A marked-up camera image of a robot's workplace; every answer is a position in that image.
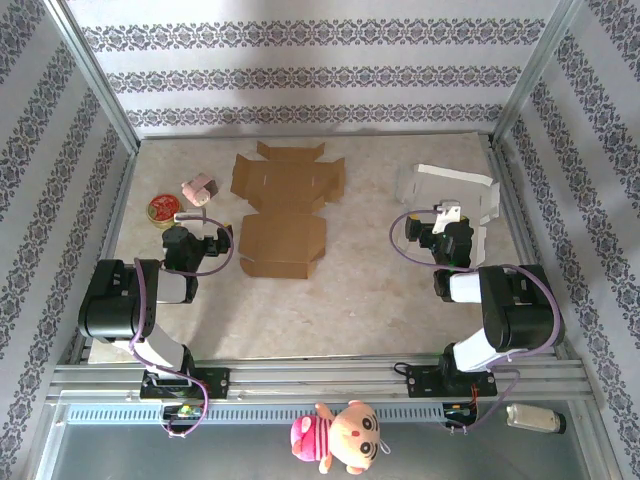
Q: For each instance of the white and teal paper box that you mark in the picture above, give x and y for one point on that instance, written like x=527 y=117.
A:
x=450 y=182

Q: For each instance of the brown cardboard box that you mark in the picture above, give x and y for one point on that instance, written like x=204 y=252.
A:
x=280 y=240

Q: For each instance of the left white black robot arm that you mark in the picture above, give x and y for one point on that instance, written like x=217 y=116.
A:
x=115 y=305

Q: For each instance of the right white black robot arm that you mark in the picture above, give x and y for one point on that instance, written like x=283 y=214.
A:
x=520 y=310

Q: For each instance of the small pink box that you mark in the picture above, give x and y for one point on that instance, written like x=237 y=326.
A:
x=197 y=189

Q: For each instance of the red round tin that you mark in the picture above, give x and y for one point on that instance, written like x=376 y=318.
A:
x=164 y=210

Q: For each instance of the small circuit board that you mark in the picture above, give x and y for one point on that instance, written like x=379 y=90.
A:
x=182 y=411
x=459 y=411

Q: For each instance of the pink plush doll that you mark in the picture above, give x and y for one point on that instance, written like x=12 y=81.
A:
x=350 y=435

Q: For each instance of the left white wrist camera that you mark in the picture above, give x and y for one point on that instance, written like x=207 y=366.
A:
x=192 y=220

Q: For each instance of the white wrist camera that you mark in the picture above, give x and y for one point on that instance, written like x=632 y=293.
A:
x=192 y=220
x=447 y=217

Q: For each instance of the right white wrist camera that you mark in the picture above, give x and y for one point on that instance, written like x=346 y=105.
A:
x=447 y=217

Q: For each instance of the aluminium side rail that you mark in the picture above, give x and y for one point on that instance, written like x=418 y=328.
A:
x=107 y=240
x=527 y=250

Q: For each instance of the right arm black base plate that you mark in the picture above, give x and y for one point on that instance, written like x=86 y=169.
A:
x=422 y=382

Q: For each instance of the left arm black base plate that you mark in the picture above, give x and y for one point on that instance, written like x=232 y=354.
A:
x=215 y=382

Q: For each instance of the aluminium mounting rail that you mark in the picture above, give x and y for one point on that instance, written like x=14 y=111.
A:
x=320 y=382

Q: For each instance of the aluminium frame post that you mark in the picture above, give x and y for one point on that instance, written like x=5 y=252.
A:
x=535 y=75
x=95 y=80

